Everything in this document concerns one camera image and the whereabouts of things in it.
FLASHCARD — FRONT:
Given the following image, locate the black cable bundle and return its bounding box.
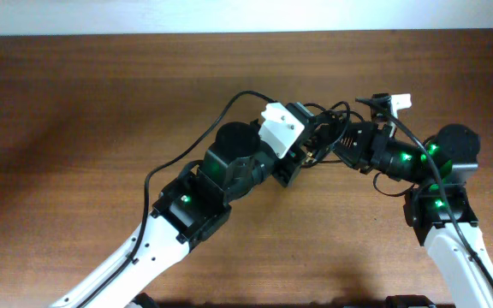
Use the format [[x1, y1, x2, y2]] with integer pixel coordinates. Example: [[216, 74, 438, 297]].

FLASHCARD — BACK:
[[300, 100, 367, 170]]

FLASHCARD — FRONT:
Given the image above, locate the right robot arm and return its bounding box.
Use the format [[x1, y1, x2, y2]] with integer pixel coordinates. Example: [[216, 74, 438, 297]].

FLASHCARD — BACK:
[[332, 93, 493, 307]]

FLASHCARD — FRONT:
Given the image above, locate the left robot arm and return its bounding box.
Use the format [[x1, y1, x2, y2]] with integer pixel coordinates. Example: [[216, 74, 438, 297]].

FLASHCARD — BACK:
[[53, 103, 321, 307]]

